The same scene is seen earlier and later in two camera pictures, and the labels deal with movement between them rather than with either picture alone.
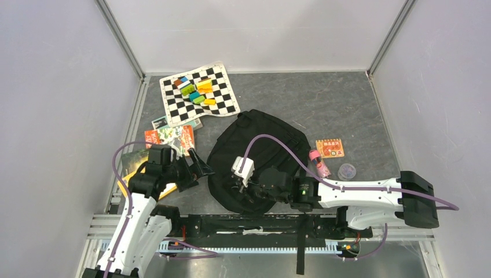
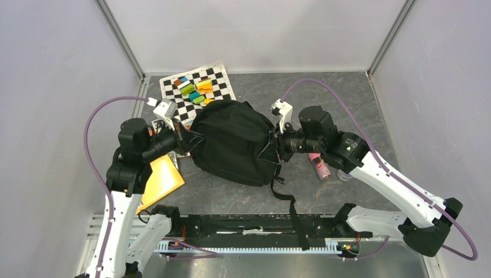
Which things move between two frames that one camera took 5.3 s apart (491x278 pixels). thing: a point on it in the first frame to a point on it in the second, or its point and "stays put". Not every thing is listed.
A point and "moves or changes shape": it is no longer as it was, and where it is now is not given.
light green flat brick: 198,99 stays put
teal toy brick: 194,95 stays put
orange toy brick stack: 205,86 stays put
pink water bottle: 322,168 stays put
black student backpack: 228,145 moves or changes shape
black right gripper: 241,187 to 280,142
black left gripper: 189,181 to 186,140
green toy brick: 187,90 stays put
